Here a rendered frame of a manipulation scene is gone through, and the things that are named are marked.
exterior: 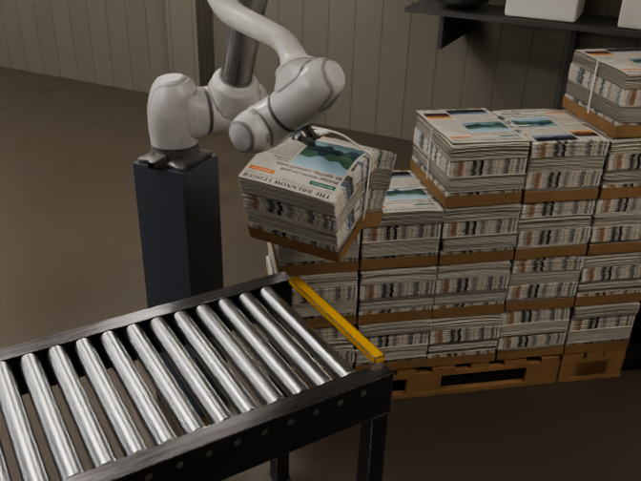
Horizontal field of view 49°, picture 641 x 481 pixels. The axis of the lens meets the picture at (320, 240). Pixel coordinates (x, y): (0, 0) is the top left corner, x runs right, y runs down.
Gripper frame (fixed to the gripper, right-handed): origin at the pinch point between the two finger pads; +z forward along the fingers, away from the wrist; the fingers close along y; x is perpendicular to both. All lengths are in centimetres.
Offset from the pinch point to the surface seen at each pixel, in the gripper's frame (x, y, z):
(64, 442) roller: -9, 57, -89
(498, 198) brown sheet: 37, 38, 66
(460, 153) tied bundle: 24, 22, 55
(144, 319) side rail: -25, 54, -46
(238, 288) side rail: -12, 52, -20
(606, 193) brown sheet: 69, 35, 92
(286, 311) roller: 5, 52, -23
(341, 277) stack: -5, 69, 34
